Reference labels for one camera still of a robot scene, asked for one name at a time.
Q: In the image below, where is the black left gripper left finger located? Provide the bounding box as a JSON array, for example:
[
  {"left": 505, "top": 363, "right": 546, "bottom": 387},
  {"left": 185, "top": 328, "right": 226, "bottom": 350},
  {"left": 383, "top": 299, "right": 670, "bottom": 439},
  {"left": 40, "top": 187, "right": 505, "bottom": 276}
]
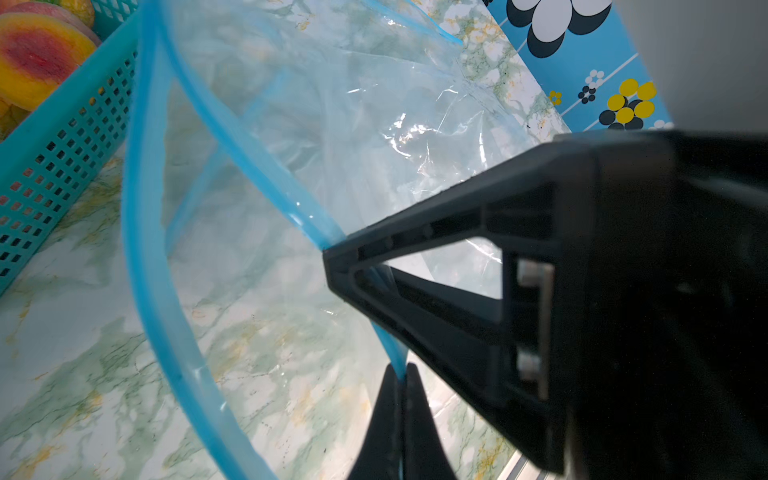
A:
[{"left": 347, "top": 365, "right": 403, "bottom": 480}]

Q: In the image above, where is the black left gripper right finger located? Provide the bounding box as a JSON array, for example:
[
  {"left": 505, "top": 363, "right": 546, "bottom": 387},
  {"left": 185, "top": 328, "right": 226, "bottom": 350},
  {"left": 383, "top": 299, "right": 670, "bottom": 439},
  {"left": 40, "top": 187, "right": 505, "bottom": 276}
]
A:
[{"left": 403, "top": 363, "right": 456, "bottom": 480}]

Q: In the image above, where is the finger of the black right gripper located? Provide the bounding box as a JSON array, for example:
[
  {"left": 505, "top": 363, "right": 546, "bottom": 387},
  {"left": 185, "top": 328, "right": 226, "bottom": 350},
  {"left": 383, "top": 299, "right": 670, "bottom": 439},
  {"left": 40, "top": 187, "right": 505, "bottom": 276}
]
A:
[{"left": 323, "top": 130, "right": 767, "bottom": 479}]

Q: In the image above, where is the clear zip bag blue zipper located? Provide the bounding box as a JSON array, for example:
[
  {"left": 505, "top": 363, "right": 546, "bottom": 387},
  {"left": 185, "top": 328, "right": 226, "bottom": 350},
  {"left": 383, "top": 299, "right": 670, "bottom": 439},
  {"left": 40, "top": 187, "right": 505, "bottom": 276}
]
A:
[{"left": 122, "top": 1, "right": 549, "bottom": 479}]

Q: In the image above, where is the teal plastic mesh basket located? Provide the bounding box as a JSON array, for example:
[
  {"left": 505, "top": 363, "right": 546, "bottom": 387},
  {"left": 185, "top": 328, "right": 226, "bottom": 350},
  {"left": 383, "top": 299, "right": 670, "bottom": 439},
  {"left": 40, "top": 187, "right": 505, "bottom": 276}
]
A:
[{"left": 1, "top": 1, "right": 139, "bottom": 289}]

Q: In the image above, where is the yellow red peach top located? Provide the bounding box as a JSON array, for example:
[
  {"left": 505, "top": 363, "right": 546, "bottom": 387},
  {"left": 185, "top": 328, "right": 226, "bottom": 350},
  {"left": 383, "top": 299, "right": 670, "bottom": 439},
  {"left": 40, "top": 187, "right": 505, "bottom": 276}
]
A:
[{"left": 1, "top": 12, "right": 97, "bottom": 111}]

